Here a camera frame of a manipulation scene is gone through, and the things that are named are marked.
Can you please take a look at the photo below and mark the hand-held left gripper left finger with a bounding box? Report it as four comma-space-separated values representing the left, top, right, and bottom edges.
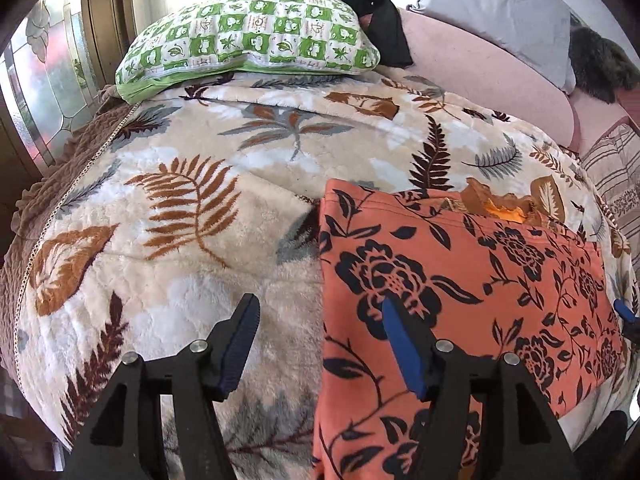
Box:
60, 292, 262, 480

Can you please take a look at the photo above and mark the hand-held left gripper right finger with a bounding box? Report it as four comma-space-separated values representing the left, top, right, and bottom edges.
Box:
382, 297, 581, 480

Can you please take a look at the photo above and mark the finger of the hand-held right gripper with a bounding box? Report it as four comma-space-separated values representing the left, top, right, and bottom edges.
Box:
614, 299, 640, 341

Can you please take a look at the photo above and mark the orange floral shirt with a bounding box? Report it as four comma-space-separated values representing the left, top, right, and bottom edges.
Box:
310, 177, 626, 480

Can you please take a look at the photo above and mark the striped pink cushion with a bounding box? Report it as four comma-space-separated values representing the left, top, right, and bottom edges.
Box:
580, 122, 640, 256

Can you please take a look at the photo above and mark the leaf print fleece blanket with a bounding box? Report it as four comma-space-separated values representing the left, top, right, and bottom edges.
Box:
15, 72, 640, 480

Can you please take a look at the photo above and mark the pink padded sofa back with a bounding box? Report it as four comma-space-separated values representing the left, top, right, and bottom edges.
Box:
570, 87, 640, 156

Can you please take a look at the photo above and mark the dark furry cushion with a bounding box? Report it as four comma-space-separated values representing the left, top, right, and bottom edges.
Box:
570, 26, 636, 103

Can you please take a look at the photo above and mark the brown ruffled bedspread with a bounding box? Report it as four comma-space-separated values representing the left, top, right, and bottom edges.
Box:
0, 87, 146, 371

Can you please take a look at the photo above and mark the pink bolster cushion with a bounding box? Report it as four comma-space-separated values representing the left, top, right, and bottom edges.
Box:
367, 10, 583, 153

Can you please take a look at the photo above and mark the green checked pillow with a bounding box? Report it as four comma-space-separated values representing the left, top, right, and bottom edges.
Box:
115, 0, 381, 101

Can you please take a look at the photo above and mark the grey pillow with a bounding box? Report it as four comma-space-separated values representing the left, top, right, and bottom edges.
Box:
407, 0, 578, 93

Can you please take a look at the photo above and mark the stained glass window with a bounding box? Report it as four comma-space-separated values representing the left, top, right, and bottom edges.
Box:
0, 2, 106, 168

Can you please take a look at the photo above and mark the black garment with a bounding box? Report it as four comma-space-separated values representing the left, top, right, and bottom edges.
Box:
228, 0, 414, 68

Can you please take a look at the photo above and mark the brown wooden window frame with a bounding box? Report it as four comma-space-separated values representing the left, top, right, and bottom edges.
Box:
80, 0, 138, 86

